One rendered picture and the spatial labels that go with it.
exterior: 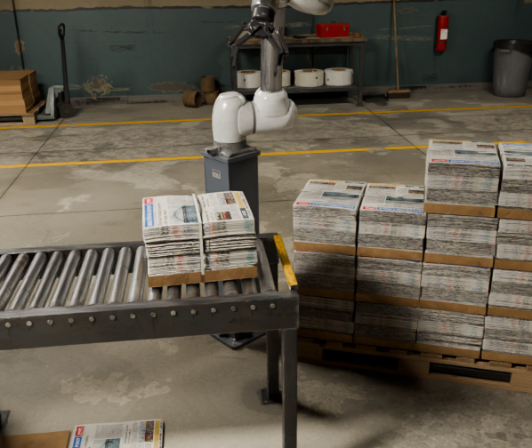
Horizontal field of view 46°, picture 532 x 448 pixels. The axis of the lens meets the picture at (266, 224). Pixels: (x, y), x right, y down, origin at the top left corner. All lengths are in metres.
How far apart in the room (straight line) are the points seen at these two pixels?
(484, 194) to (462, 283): 0.41
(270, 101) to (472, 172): 0.94
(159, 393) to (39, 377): 0.61
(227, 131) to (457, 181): 1.04
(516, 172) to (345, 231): 0.74
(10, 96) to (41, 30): 1.29
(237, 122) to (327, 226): 0.63
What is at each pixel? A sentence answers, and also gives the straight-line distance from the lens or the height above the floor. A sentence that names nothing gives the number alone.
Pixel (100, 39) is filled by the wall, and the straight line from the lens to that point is 9.28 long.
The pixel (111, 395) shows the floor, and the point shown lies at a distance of 3.08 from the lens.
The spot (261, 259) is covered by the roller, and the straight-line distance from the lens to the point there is 2.36.
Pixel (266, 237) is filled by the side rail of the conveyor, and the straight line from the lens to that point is 2.54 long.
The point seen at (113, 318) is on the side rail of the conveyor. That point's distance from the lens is 2.11.
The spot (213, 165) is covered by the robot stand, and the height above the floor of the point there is 0.94.
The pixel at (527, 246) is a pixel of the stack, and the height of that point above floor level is 0.72.
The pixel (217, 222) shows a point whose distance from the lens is 2.10.
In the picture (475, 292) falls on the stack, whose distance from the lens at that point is 2.90.
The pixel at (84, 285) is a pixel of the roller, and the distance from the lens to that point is 2.29.
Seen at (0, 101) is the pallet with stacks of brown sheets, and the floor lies 0.30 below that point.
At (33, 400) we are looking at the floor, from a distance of 3.16.
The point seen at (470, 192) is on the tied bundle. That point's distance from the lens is 2.72.
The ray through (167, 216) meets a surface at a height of 1.03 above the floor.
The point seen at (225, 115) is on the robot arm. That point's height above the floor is 1.19.
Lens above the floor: 1.82
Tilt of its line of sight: 22 degrees down
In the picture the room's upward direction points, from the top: 1 degrees counter-clockwise
